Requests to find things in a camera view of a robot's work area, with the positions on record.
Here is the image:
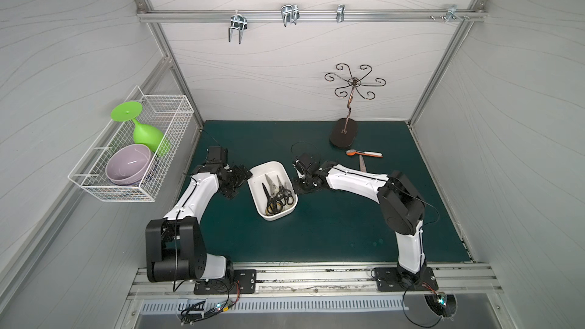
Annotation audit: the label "metal double hook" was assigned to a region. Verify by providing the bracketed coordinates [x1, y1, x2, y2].
[228, 14, 248, 44]
[280, 4, 300, 27]

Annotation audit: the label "small metal hook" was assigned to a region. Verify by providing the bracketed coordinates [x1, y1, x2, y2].
[336, 5, 345, 24]

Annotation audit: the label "purple bowl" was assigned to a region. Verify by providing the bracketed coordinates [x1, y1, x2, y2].
[105, 144, 153, 186]

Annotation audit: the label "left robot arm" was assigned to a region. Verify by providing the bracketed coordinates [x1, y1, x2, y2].
[146, 164, 252, 283]

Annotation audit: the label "orange white spoon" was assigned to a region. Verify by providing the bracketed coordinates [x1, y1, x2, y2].
[346, 149, 383, 158]

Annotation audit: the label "small black handled scissors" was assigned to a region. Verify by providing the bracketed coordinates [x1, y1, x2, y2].
[277, 176, 295, 206]

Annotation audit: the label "metal double hook middle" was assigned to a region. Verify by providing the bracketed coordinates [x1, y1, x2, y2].
[280, 4, 300, 27]

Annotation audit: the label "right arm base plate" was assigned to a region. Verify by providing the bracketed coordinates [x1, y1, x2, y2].
[370, 265, 439, 292]

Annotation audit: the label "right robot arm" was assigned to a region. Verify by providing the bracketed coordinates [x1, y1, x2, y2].
[293, 155, 427, 279]

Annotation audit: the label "green table mat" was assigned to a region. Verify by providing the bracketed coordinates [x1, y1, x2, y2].
[191, 120, 469, 263]

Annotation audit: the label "metal double hook left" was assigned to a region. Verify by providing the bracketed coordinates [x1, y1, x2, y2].
[228, 14, 248, 44]

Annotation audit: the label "metal bracket hook right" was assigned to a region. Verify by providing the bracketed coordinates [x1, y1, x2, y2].
[429, 5, 471, 24]

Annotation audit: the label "white wire basket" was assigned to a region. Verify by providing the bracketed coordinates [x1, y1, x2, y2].
[68, 87, 193, 203]

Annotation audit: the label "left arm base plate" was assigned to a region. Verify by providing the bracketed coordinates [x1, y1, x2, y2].
[193, 269, 257, 295]

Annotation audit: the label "white vented cable duct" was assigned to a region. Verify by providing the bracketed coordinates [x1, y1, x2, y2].
[140, 295, 409, 315]

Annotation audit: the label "cream kitchen shears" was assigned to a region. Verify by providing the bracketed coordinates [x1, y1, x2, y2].
[265, 175, 279, 196]

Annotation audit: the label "green plastic goblet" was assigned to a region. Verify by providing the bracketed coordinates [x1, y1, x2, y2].
[111, 101, 171, 157]

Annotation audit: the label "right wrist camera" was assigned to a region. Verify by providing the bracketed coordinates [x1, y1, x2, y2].
[293, 153, 320, 175]

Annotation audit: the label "brown metal hook stand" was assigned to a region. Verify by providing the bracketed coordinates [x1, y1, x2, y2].
[324, 62, 387, 149]

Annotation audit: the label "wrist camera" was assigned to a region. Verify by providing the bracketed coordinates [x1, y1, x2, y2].
[293, 153, 320, 175]
[205, 146, 228, 167]

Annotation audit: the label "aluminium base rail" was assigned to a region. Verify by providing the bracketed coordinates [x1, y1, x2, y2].
[126, 262, 504, 300]

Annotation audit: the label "grey pink handled scissors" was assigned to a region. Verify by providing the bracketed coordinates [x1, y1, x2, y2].
[359, 155, 367, 172]

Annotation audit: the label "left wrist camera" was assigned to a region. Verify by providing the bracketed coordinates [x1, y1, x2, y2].
[205, 146, 228, 167]

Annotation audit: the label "white plastic storage box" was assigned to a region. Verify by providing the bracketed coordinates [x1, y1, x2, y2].
[248, 161, 298, 222]

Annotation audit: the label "aluminium top rail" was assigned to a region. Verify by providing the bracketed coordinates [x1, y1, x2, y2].
[137, 8, 488, 24]

